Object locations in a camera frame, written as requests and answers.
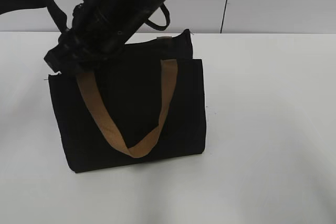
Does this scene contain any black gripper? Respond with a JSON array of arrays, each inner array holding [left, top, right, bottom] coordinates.
[[44, 11, 147, 73]]

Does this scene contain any black canvas tote bag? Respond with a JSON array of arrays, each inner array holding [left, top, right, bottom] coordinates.
[[48, 29, 206, 173]]

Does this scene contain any black cable loop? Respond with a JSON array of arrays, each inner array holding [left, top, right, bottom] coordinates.
[[146, 3, 172, 30]]

